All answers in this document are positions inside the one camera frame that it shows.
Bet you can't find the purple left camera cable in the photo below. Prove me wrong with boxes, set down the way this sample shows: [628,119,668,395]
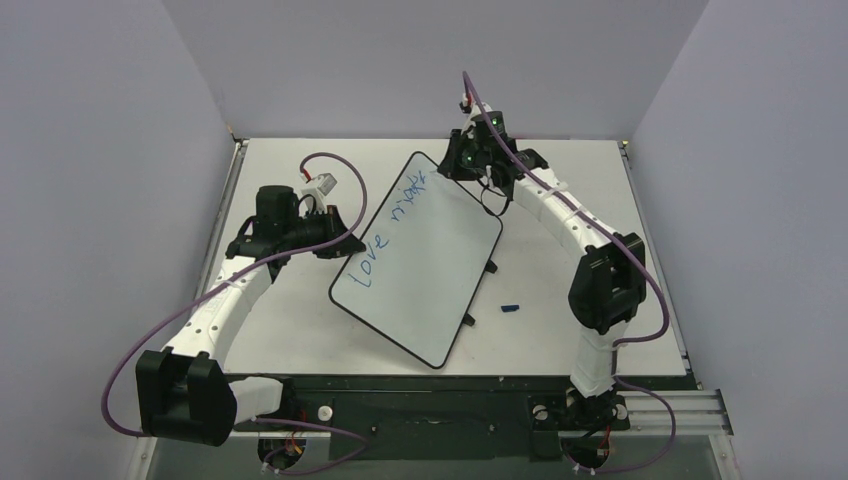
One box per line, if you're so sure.
[99,152,372,477]

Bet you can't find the aluminium frame rail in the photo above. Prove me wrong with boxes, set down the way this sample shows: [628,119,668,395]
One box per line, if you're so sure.
[135,389,735,442]

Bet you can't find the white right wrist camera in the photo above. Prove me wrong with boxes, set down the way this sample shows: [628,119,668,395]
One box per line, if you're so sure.
[459,97,492,133]

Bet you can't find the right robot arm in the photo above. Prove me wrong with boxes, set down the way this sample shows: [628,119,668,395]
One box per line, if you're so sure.
[437,109,647,431]

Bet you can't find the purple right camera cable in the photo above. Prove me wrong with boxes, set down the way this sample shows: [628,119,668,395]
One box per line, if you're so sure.
[461,70,677,475]

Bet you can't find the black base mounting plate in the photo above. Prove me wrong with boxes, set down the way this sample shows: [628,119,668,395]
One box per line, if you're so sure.
[235,374,695,462]

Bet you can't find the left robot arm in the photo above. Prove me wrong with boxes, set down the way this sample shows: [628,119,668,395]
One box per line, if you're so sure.
[135,179,365,446]

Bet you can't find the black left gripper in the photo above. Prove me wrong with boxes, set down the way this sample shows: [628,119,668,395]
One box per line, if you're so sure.
[283,206,365,260]

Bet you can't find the purple camera cable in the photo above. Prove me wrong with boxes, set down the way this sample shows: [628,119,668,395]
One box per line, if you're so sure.
[461,70,677,475]
[99,152,372,477]

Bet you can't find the black framed whiteboard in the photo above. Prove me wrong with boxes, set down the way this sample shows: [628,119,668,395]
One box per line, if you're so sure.
[328,151,503,369]

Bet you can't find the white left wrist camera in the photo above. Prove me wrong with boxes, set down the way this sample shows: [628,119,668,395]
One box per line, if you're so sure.
[301,173,337,213]

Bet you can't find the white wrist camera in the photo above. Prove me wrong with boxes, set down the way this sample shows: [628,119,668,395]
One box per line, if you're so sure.
[459,97,492,133]
[301,173,337,213]

